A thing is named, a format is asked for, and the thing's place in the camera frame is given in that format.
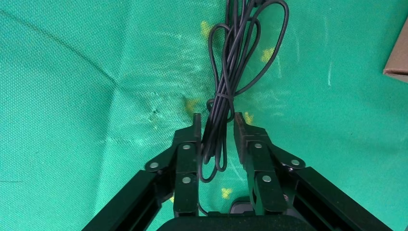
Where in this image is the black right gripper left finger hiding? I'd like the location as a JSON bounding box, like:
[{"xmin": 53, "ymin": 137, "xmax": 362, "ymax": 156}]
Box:
[{"xmin": 145, "ymin": 113, "xmax": 203, "ymax": 215}]

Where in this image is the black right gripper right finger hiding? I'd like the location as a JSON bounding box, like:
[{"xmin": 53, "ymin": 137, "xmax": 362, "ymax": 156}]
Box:
[{"xmin": 233, "ymin": 112, "xmax": 306, "ymax": 215}]

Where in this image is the black mouse cable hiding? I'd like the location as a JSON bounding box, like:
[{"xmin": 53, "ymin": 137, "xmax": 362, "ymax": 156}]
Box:
[{"xmin": 197, "ymin": 0, "xmax": 290, "ymax": 185}]

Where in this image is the open brown cardboard box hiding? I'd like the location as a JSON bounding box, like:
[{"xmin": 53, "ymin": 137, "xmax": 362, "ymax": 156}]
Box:
[{"xmin": 382, "ymin": 16, "xmax": 408, "ymax": 85}]

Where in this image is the green table cloth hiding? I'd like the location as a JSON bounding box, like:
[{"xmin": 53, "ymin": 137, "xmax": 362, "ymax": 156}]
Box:
[{"xmin": 0, "ymin": 0, "xmax": 408, "ymax": 231}]

